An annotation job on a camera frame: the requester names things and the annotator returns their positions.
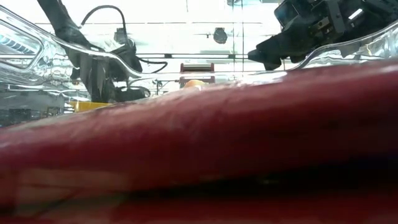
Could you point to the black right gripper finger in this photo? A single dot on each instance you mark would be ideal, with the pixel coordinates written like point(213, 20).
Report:
point(273, 49)

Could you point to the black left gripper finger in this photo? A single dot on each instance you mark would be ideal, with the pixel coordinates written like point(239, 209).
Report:
point(96, 84)

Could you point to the yellow slotted plastic basket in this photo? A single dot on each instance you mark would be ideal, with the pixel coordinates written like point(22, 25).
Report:
point(87, 106)

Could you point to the grey round object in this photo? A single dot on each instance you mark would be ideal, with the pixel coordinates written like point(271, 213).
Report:
point(194, 84)

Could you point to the black ceiling fixture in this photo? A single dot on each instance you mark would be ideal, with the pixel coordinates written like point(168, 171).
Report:
point(220, 35)
point(119, 35)

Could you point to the clear plastic container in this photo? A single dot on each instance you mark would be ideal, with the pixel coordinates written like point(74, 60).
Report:
point(357, 51)

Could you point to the metal box grater red trim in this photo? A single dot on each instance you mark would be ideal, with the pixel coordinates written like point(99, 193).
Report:
point(196, 68)

